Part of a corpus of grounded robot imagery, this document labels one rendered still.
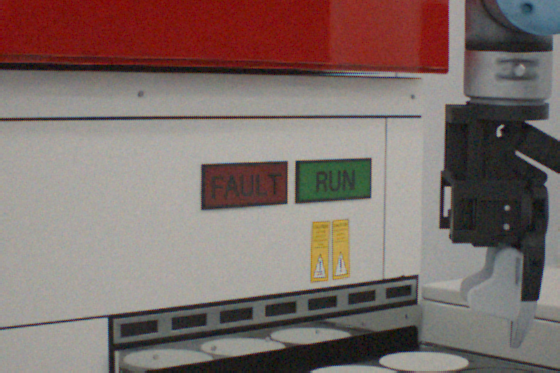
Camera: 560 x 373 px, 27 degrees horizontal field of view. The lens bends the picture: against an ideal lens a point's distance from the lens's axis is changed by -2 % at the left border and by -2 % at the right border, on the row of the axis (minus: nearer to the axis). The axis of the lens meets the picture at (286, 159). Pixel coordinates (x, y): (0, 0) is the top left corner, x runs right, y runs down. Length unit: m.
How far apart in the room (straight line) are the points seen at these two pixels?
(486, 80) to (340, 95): 0.42
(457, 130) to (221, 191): 0.34
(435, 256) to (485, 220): 2.75
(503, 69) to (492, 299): 0.19
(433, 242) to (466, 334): 2.29
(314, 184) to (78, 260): 0.31
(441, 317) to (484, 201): 0.49
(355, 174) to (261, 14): 0.26
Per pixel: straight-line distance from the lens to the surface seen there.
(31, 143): 1.13
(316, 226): 1.34
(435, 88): 3.69
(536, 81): 0.97
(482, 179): 0.98
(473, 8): 0.98
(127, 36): 1.12
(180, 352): 1.23
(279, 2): 1.24
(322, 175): 1.34
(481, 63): 0.97
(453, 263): 3.80
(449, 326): 1.45
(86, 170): 1.16
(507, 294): 1.00
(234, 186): 1.26
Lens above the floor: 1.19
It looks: 3 degrees down
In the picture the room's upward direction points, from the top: 1 degrees clockwise
